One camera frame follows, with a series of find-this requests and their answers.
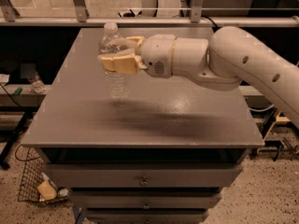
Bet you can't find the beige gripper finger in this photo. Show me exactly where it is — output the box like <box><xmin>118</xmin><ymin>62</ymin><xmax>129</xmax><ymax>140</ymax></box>
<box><xmin>109</xmin><ymin>36</ymin><xmax>144</xmax><ymax>54</ymax></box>
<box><xmin>97</xmin><ymin>54</ymin><xmax>148</xmax><ymax>75</ymax></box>

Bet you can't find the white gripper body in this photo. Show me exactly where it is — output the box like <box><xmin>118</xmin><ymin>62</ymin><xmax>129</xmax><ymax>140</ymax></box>
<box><xmin>141</xmin><ymin>35</ymin><xmax>176</xmax><ymax>78</ymax></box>

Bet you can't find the clear plastic water bottle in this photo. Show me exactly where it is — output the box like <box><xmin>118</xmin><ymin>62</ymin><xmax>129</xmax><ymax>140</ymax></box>
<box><xmin>98</xmin><ymin>22</ymin><xmax>128</xmax><ymax>102</ymax></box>

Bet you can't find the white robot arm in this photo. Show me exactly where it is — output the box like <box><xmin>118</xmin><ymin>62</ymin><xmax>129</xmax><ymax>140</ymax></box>
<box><xmin>97</xmin><ymin>26</ymin><xmax>299</xmax><ymax>127</ymax></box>

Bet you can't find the small bottle on shelf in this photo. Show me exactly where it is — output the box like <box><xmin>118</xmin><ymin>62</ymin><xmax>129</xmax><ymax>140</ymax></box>
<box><xmin>28</xmin><ymin>74</ymin><xmax>46</xmax><ymax>93</ymax></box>

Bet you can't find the grey drawer cabinet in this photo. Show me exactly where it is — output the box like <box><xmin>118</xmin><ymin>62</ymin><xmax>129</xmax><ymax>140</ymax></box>
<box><xmin>23</xmin><ymin>29</ymin><xmax>263</xmax><ymax>224</ymax></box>

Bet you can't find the top drawer knob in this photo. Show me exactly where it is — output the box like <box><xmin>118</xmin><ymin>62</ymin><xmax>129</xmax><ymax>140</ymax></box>
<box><xmin>139</xmin><ymin>177</ymin><xmax>149</xmax><ymax>187</ymax></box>

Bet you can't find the drawer knob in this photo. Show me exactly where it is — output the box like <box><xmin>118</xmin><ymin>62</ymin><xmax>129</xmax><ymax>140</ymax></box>
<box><xmin>139</xmin><ymin>177</ymin><xmax>149</xmax><ymax>187</ymax></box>
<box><xmin>143</xmin><ymin>202</ymin><xmax>150</xmax><ymax>210</ymax></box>

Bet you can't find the low grey side shelf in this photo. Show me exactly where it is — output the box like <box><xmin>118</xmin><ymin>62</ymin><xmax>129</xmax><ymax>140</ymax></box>
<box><xmin>0</xmin><ymin>84</ymin><xmax>52</xmax><ymax>107</ymax></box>

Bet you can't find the middle drawer knob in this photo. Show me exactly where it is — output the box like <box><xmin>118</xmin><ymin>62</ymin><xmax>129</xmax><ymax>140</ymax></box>
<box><xmin>143</xmin><ymin>202</ymin><xmax>150</xmax><ymax>210</ymax></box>

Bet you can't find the yellow sponge in basket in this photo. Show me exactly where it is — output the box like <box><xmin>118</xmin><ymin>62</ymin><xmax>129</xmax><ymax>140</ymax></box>
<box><xmin>37</xmin><ymin>180</ymin><xmax>57</xmax><ymax>201</ymax></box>

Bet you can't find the metal railing frame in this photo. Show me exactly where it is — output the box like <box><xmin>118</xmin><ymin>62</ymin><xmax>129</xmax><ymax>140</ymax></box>
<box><xmin>1</xmin><ymin>0</ymin><xmax>299</xmax><ymax>28</ymax></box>

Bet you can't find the black wire basket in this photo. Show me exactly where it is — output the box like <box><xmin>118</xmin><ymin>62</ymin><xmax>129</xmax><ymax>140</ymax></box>
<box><xmin>18</xmin><ymin>148</ymin><xmax>68</xmax><ymax>206</ymax></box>

